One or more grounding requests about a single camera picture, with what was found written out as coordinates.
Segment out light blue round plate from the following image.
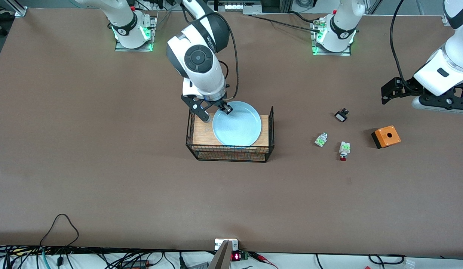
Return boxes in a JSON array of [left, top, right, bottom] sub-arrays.
[[212, 101, 262, 147]]

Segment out wooden rack shelf board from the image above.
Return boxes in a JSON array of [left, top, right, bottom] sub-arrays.
[[192, 113, 270, 148]]

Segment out white power strip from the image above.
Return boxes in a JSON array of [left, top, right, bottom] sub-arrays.
[[216, 1, 263, 12]]

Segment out red clip test leads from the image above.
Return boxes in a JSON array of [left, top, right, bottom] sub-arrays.
[[252, 253, 279, 269]]

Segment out black power adapter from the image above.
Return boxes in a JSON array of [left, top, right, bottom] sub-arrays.
[[121, 260, 150, 269]]

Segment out black wire mesh rack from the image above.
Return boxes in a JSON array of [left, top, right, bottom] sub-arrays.
[[185, 104, 275, 163]]

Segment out orange button enclosure box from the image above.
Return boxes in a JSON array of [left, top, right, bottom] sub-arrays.
[[371, 126, 401, 149]]

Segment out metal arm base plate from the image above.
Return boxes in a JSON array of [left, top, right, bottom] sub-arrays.
[[115, 16, 157, 52], [310, 19, 354, 56]]

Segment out black cable across table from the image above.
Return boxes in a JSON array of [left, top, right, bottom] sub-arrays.
[[250, 14, 324, 33]]

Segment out small metal bracket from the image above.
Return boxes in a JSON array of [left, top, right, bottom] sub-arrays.
[[215, 238, 239, 251]]

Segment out grey camera mount pole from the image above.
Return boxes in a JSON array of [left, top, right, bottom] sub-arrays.
[[208, 240, 233, 269]]

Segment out black flat coiled cable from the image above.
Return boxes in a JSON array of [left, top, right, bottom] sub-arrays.
[[368, 254, 406, 265]]

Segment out thin black looped cable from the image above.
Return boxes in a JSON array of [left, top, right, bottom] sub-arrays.
[[40, 214, 79, 248]]

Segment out silver aluminium frame profile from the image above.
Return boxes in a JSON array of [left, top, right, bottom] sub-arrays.
[[6, 0, 28, 17]]

